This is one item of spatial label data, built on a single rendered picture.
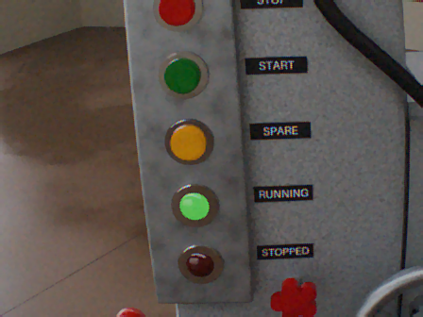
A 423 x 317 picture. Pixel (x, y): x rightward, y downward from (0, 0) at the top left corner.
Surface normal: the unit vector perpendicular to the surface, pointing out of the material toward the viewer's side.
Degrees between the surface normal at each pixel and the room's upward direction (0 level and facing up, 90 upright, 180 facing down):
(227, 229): 90
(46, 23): 90
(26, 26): 90
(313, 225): 90
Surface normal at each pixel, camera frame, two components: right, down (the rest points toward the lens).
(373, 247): -0.10, 0.35
